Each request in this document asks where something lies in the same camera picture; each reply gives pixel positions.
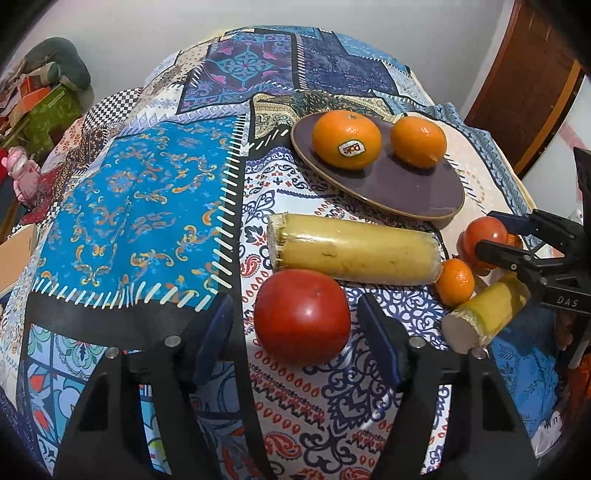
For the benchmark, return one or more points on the purple round plate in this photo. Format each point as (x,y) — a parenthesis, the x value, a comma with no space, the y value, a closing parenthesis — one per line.
(406,189)

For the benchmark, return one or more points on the brown wooden door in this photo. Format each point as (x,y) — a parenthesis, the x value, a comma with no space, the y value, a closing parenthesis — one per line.
(526,78)

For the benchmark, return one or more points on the long yellow wrapped roll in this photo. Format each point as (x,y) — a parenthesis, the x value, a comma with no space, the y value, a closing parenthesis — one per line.
(355,249)

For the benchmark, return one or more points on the short yellow wrapped roll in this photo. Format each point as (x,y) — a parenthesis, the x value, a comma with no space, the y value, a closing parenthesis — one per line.
(489,314)

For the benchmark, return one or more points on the cardboard box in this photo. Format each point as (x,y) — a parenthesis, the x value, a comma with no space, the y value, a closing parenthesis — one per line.
(16,261)

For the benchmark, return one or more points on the small red tomato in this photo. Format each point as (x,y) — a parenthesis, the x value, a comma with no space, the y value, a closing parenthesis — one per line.
(482,230)

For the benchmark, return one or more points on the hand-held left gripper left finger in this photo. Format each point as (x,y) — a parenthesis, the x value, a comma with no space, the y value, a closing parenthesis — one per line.
(216,339)

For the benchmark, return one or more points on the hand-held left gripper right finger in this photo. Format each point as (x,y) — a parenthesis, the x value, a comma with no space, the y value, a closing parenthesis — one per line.
(382,341)

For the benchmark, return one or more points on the grey cushion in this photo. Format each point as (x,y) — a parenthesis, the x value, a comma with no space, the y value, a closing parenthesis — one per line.
(60,62)

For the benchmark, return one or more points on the small tangerine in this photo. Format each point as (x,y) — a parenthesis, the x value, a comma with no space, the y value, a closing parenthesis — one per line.
(515,241)
(455,282)

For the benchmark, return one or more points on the large red tomato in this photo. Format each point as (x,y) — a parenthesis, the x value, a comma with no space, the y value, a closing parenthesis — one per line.
(302,316)

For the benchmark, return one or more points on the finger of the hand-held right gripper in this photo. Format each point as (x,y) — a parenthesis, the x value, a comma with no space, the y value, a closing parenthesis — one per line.
(501,254)
(519,222)

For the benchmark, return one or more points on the patchwork printed blanket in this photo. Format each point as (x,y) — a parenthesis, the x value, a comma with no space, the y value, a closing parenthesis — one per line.
(138,207)

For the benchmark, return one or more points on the pink toy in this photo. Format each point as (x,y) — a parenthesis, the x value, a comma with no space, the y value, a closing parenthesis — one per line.
(21,173)

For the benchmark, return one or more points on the orange with sticker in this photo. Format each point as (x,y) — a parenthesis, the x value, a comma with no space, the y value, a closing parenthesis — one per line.
(346,138)

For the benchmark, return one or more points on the plain orange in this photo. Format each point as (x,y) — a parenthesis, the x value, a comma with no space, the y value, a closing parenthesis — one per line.
(418,141)

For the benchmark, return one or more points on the green patterned cloth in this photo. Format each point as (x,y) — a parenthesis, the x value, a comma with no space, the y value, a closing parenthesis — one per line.
(51,115)

